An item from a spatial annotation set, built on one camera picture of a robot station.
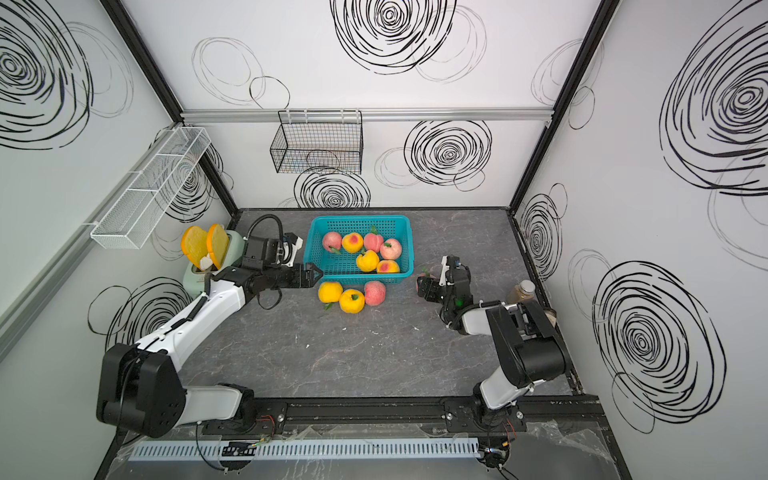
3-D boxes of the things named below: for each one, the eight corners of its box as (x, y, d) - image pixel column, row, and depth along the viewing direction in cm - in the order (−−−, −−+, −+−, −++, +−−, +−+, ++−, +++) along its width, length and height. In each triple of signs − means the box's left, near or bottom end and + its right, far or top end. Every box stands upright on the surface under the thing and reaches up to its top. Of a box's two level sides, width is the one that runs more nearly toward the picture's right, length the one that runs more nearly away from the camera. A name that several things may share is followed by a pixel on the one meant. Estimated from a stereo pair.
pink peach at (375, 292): (368, 310, 94) (367, 302, 89) (363, 290, 98) (362, 281, 94) (388, 304, 95) (388, 296, 91) (382, 285, 100) (381, 276, 95)
